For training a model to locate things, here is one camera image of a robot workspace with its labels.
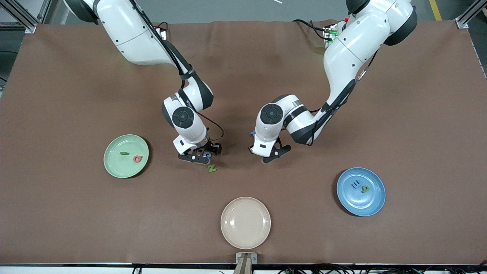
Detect blue plate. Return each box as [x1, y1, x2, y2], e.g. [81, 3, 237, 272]
[336, 167, 386, 217]

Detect aluminium frame profile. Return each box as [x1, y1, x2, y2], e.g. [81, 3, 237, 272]
[455, 0, 487, 29]
[0, 0, 52, 33]

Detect cream plate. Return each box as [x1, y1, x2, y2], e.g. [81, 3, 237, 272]
[220, 196, 272, 250]

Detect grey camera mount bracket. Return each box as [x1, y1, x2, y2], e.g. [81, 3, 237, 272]
[235, 252, 258, 274]

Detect black left arm base cable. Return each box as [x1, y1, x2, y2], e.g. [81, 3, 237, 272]
[292, 19, 328, 40]

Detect brown table cover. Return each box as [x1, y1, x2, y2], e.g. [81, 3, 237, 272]
[0, 20, 487, 265]

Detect green plate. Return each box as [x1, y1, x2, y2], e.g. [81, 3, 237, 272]
[103, 134, 150, 179]

